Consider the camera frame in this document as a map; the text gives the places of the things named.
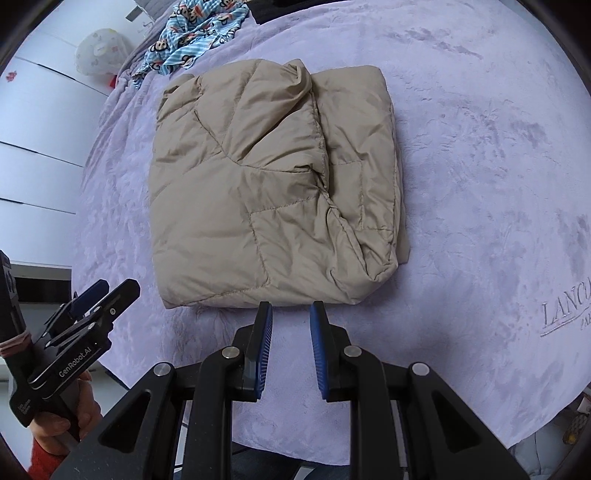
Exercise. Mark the red sweater left forearm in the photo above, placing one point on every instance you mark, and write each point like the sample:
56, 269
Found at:
43, 464

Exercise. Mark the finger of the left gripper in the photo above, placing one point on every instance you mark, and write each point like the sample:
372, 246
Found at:
102, 314
74, 310

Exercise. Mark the black folded garment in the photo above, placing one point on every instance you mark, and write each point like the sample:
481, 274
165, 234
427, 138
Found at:
264, 11

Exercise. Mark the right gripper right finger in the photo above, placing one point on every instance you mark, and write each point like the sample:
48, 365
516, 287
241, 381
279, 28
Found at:
406, 422

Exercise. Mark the grey quilted headboard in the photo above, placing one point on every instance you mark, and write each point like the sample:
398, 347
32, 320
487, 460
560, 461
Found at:
144, 13

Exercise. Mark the beige puffer jacket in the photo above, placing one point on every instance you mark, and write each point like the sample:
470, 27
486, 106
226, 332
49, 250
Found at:
272, 183

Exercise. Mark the white round fan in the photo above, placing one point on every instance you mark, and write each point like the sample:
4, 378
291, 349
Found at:
102, 52

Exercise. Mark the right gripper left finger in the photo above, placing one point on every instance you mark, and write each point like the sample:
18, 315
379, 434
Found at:
168, 407

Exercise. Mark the blue monkey print pajamas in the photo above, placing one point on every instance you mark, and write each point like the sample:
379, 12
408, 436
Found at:
192, 28

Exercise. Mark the person's left hand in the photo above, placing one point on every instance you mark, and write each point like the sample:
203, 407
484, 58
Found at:
47, 428

